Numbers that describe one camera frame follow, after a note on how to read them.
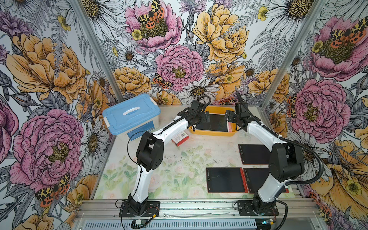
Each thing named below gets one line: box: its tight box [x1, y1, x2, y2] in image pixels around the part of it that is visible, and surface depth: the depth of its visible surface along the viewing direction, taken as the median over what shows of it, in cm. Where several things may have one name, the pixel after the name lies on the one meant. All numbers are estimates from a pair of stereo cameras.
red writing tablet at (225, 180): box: [205, 167, 249, 194], surface depth 87 cm
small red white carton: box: [171, 131, 190, 148], surface depth 100 cm
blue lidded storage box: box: [102, 93, 161, 142], surface depth 96 cm
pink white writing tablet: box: [195, 114, 233, 133], surface depth 110 cm
